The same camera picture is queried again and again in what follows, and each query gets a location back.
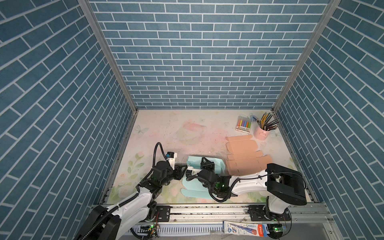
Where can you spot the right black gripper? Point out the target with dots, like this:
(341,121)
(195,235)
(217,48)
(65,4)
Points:
(206,165)

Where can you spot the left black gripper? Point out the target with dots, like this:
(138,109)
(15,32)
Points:
(178,171)

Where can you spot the light blue paper box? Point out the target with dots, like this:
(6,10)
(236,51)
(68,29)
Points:
(197,182)

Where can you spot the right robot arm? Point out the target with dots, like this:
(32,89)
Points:
(285,186)

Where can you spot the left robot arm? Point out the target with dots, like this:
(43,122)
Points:
(113,222)

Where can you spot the pink flat paper box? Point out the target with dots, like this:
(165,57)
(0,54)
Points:
(245,158)

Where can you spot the box of coloured markers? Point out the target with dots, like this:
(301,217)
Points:
(243,125)

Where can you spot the pink pencil cup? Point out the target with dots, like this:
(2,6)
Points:
(260,134)

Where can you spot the white blue red package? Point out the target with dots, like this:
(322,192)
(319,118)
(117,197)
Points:
(244,229)

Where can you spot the coloured pencils bundle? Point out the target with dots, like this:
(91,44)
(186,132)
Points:
(266,122)

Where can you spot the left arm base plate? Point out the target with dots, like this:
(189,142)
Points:
(159,214)

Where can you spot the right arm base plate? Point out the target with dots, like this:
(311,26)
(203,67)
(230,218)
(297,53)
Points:
(261,213)

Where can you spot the aluminium front rail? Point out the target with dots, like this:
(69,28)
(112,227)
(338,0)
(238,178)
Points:
(187,217)

